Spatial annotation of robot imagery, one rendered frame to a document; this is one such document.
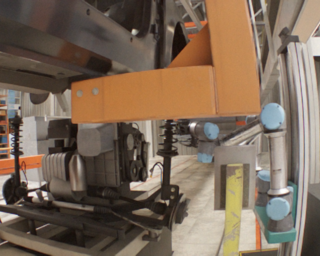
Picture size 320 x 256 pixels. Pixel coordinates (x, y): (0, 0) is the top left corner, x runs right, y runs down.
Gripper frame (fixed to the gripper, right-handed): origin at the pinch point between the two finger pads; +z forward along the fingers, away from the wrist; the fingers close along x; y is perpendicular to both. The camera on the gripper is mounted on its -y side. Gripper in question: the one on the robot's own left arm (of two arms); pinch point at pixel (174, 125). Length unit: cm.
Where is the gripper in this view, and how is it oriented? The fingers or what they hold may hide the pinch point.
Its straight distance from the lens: 164.6
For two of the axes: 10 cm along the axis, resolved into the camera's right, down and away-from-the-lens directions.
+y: -8.6, 1.5, -4.9
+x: 0.9, 9.8, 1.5
